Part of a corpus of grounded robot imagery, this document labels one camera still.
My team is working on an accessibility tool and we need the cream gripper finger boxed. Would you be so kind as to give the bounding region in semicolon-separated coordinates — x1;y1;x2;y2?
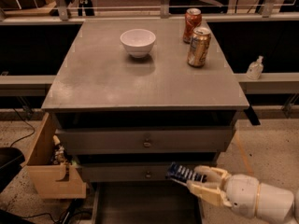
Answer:
187;181;232;207
194;165;232;185

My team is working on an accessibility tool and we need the white rounded gripper body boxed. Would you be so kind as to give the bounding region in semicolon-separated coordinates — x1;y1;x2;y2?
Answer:
224;175;260;218

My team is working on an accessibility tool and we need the blue rxbar blueberry bar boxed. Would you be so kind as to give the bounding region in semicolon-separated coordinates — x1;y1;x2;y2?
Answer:
165;162;206;184

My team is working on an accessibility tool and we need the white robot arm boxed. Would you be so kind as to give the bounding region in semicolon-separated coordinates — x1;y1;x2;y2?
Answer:
186;165;298;224

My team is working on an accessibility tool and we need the grey top drawer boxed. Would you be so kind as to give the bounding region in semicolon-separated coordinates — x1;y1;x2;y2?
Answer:
56;127;235;155

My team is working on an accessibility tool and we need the grey open bottom drawer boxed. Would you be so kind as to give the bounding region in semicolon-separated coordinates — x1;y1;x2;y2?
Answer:
92;181;204;224

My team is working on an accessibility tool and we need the grey drawer cabinet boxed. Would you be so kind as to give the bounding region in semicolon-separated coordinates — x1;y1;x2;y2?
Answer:
41;17;250;219

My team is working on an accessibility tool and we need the grey middle drawer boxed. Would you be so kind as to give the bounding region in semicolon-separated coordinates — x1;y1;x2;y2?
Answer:
81;162;193;182

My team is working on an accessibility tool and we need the clear sanitizer pump bottle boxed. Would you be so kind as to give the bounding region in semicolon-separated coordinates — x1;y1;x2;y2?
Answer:
246;56;263;80

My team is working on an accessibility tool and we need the gold soda can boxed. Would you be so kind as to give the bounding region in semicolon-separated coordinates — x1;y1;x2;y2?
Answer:
187;26;211;67

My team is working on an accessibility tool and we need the white ceramic bowl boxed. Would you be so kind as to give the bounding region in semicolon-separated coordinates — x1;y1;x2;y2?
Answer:
120;29;156;58

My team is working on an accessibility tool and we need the orange soda can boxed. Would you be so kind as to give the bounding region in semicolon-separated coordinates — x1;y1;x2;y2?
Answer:
183;7;202;43

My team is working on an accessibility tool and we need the light wooden box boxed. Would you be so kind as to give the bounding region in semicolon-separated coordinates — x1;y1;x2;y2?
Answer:
26;113;87;199

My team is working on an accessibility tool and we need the black chair seat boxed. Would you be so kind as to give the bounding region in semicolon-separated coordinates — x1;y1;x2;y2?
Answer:
0;147;25;192

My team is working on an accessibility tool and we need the grey metal railing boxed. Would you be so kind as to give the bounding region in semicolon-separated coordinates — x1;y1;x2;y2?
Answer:
0;0;299;21

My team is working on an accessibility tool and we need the black cable on floor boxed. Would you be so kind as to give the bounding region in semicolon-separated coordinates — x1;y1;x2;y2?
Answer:
8;108;36;148

